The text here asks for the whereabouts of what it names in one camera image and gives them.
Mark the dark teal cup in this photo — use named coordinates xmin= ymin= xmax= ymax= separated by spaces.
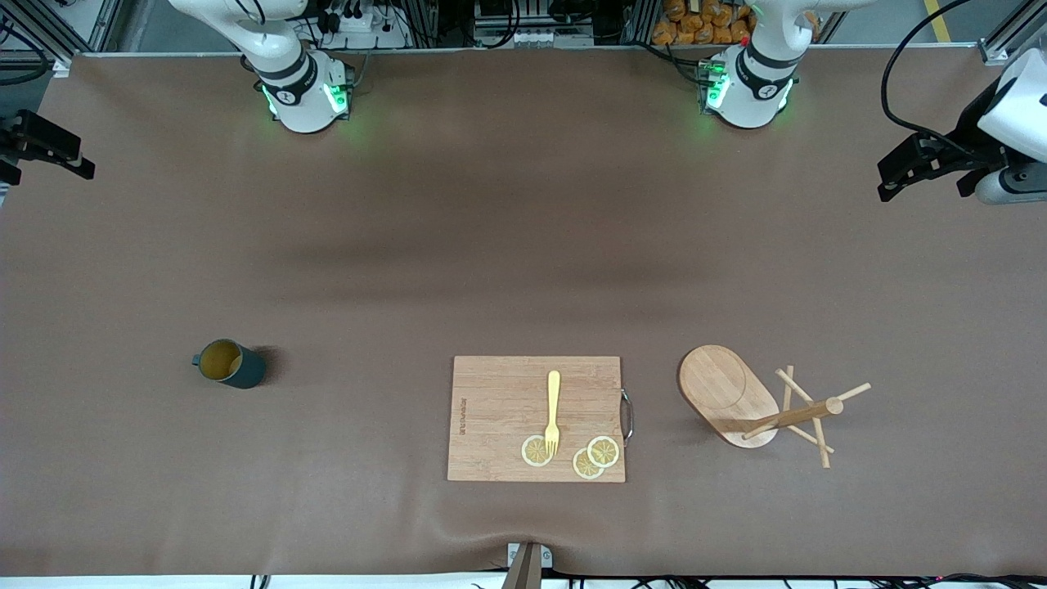
xmin=191 ymin=339 xmax=267 ymax=390

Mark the wooden mug rack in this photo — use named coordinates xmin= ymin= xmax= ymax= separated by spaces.
xmin=677 ymin=344 xmax=872 ymax=470

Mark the pile of orange items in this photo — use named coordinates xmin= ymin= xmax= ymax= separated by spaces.
xmin=652 ymin=0 xmax=757 ymax=46

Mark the white power strip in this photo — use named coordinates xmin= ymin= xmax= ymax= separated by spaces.
xmin=315 ymin=0 xmax=414 ymax=50

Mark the white terminal block device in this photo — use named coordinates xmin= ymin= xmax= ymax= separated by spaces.
xmin=473 ymin=23 xmax=595 ymax=48

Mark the yellow plastic fork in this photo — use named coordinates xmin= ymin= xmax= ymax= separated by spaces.
xmin=544 ymin=370 xmax=563 ymax=457

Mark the bamboo cutting board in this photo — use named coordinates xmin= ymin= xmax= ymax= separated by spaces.
xmin=447 ymin=355 xmax=635 ymax=483

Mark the aluminium frame post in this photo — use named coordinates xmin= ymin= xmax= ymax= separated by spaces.
xmin=977 ymin=0 xmax=1047 ymax=66
xmin=0 ymin=0 xmax=124 ymax=79

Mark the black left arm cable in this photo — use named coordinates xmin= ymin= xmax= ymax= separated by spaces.
xmin=881 ymin=0 xmax=995 ymax=156

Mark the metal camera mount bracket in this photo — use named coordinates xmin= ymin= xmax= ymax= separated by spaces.
xmin=503 ymin=542 xmax=554 ymax=589

